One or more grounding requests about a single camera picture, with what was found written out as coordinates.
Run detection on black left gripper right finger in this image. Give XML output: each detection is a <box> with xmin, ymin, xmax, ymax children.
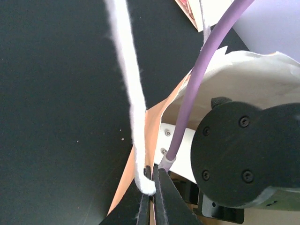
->
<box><xmin>152</xmin><ymin>165</ymin><xmax>202</xmax><ymax>225</ymax></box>

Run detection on printed paper bag orange handles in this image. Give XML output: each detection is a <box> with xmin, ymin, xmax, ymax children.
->
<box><xmin>175</xmin><ymin>0</ymin><xmax>233</xmax><ymax>32</ymax></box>

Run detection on brown paper takeout bag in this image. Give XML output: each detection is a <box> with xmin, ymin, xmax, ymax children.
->
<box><xmin>106</xmin><ymin>0</ymin><xmax>300</xmax><ymax>225</ymax></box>

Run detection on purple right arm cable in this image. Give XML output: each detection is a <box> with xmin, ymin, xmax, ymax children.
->
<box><xmin>159</xmin><ymin>0</ymin><xmax>255</xmax><ymax>172</ymax></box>

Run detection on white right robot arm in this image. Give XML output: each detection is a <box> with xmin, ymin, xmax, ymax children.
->
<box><xmin>190</xmin><ymin>97</ymin><xmax>300</xmax><ymax>224</ymax></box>

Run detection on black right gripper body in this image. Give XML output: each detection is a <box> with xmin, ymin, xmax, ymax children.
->
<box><xmin>168</xmin><ymin>172</ymin><xmax>244</xmax><ymax>223</ymax></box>

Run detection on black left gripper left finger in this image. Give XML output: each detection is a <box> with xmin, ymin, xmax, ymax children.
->
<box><xmin>98</xmin><ymin>165</ymin><xmax>153</xmax><ymax>225</ymax></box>

